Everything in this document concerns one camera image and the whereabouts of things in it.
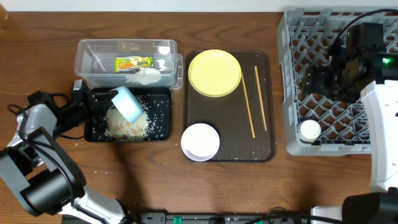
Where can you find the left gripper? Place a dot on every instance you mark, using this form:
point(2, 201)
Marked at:
point(92, 101)

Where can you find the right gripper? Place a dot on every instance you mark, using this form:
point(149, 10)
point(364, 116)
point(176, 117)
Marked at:
point(311, 80)

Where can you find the light blue bowl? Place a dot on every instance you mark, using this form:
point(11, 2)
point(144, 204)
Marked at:
point(127, 104)

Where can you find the green snack wrapper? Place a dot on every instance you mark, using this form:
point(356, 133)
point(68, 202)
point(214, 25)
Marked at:
point(123, 64)

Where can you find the white napkin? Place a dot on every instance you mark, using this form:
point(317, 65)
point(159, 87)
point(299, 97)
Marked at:
point(144, 76)

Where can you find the pale green cup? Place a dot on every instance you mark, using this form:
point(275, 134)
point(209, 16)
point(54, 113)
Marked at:
point(309, 131)

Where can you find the white bowl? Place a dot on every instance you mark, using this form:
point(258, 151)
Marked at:
point(200, 142)

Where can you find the yellow plate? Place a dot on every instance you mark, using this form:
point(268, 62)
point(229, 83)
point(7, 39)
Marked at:
point(214, 73)

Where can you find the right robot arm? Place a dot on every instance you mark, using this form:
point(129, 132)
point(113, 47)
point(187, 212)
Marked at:
point(363, 70)

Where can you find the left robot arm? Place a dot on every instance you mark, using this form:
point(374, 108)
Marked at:
point(38, 171)

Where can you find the spilled rice food waste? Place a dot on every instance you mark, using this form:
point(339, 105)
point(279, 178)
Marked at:
point(152, 125)

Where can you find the clear plastic bin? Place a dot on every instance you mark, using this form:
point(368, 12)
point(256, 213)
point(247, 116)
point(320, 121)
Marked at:
point(95, 61)

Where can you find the black plastic tray bin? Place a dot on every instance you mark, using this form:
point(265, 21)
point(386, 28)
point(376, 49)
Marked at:
point(95, 133)

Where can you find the right wooden chopstick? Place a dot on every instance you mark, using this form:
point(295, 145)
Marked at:
point(260, 97)

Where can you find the wooden chopstick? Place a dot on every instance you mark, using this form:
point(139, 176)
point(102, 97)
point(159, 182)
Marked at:
point(248, 107)
point(260, 97)

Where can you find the left wooden chopstick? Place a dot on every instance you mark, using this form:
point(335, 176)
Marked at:
point(248, 107)

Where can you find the dark brown serving tray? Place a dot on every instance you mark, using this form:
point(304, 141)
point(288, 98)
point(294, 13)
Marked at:
point(228, 114)

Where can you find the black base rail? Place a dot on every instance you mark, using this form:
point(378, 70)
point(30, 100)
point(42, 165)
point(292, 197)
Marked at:
point(196, 218)

